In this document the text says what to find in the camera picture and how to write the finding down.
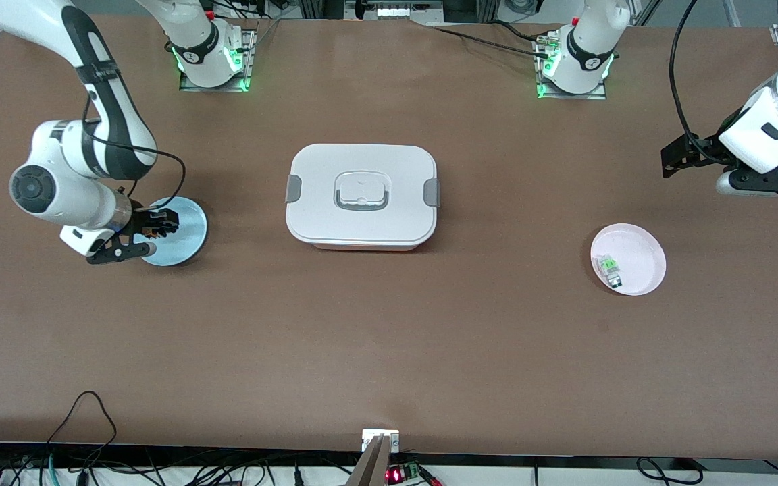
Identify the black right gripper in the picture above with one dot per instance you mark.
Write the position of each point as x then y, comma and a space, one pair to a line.
139, 219

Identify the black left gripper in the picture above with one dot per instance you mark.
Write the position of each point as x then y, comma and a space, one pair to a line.
698, 149

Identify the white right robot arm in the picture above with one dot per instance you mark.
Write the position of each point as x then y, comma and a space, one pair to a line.
17, 20

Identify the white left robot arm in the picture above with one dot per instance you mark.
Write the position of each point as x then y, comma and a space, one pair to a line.
585, 61

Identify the light blue plate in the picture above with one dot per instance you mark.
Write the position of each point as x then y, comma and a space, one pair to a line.
183, 250

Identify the light pink plate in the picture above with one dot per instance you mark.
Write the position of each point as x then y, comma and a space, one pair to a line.
639, 260

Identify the red display circuit module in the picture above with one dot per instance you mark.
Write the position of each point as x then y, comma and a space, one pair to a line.
402, 474

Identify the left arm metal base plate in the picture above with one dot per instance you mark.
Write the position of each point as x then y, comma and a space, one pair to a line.
598, 94

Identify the green switch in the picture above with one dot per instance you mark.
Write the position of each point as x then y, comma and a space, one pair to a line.
610, 270

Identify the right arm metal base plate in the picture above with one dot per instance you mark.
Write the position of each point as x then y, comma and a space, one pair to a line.
248, 54

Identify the white metal bracket plate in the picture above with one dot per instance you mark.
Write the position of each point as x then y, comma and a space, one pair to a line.
370, 435

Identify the grey camera mount bar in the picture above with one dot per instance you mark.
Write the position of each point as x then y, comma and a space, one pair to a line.
370, 469

